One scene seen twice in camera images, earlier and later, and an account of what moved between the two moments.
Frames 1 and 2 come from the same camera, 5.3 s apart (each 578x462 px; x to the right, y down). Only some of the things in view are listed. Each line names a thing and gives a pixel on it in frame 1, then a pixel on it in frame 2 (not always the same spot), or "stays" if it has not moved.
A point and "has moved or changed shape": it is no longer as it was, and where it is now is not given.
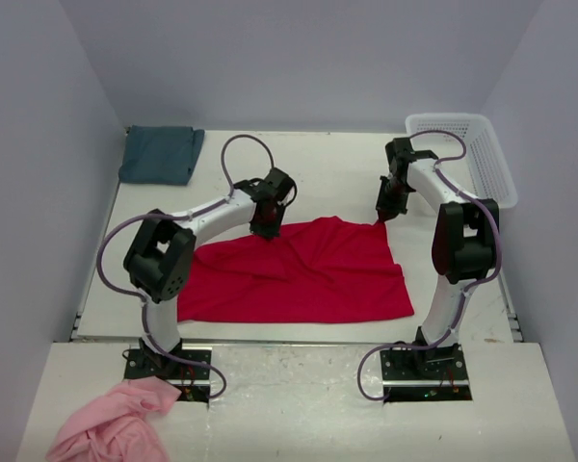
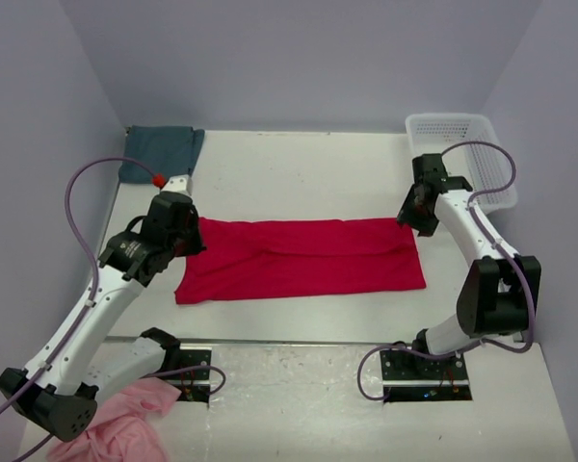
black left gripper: [265, 226] to [191, 236]
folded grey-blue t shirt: [160, 155] stays
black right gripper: [390, 207] to [412, 213]
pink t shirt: [121, 425] stays
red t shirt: [329, 270] has moved or changed shape
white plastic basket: [482, 168] stays
